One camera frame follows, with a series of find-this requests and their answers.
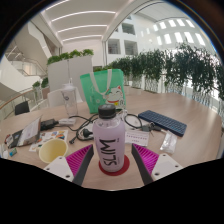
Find white adapter block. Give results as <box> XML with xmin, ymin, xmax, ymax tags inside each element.
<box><xmin>58</xmin><ymin>117</ymin><xmax>77</xmax><ymax>126</ymax></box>

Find black chair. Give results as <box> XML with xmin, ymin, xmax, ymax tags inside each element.
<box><xmin>14</xmin><ymin>100</ymin><xmax>31</xmax><ymax>116</ymax></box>

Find ceiling light strips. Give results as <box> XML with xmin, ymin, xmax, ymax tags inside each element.
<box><xmin>44</xmin><ymin>0</ymin><xmax>118</xmax><ymax>43</ymax></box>

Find glass railing with wooden rail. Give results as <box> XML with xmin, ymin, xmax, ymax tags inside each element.
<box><xmin>0</xmin><ymin>87</ymin><xmax>48</xmax><ymax>121</ymax></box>

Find lilac bottle with black cap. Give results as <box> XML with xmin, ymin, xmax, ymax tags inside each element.
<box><xmin>92</xmin><ymin>103</ymin><xmax>127</xmax><ymax>173</ymax></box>

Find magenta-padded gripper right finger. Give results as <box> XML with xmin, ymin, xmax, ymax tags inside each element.
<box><xmin>131</xmin><ymin>143</ymin><xmax>185</xmax><ymax>186</ymax></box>

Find clear plastic packet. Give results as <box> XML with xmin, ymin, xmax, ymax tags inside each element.
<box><xmin>159</xmin><ymin>130</ymin><xmax>178</xmax><ymax>154</ymax></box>

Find bunch of keys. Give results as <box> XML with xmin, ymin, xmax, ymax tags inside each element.
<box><xmin>141</xmin><ymin>122</ymin><xmax>163</xmax><ymax>134</ymax></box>

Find black cable with plug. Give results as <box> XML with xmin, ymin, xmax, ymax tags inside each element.
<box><xmin>68</xmin><ymin>114</ymin><xmax>99</xmax><ymax>145</ymax></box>

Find dark blue keyboard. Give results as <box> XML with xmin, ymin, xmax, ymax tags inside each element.
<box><xmin>137</xmin><ymin>109</ymin><xmax>188</xmax><ymax>138</ymax></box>

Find black charger block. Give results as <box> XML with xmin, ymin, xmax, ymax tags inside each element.
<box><xmin>39</xmin><ymin>118</ymin><xmax>60</xmax><ymax>132</ymax></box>

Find flat round red coaster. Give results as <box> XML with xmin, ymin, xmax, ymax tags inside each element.
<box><xmin>98</xmin><ymin>154</ymin><xmax>131</xmax><ymax>177</ymax></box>

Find open notebook with dark cover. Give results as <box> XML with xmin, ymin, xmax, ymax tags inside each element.
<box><xmin>5</xmin><ymin>114</ymin><xmax>44</xmax><ymax>149</ymax></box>

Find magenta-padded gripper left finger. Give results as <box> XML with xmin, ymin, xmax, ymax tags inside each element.
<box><xmin>43</xmin><ymin>143</ymin><xmax>95</xmax><ymax>187</ymax></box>

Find green tote bag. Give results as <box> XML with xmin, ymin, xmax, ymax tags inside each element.
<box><xmin>79</xmin><ymin>68</ymin><xmax>127</xmax><ymax>114</ymax></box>

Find row of green potted plants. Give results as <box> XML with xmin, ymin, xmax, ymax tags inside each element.
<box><xmin>93</xmin><ymin>43</ymin><xmax>224</xmax><ymax>111</ymax></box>

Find white printed card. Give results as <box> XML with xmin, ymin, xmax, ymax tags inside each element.
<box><xmin>124</xmin><ymin>129</ymin><xmax>150</xmax><ymax>147</ymax></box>

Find white cabinet topped with plants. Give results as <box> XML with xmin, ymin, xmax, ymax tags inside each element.
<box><xmin>46</xmin><ymin>48</ymin><xmax>95</xmax><ymax>98</ymax></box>

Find planter with green plant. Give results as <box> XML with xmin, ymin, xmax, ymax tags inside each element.
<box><xmin>32</xmin><ymin>77</ymin><xmax>50</xmax><ymax>100</ymax></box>

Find pale yellow mug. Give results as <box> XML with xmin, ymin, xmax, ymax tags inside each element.
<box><xmin>38</xmin><ymin>137</ymin><xmax>70</xmax><ymax>164</ymax></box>

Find colourful sticker sheet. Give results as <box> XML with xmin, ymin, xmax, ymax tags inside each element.
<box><xmin>29</xmin><ymin>129</ymin><xmax>69</xmax><ymax>153</ymax></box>

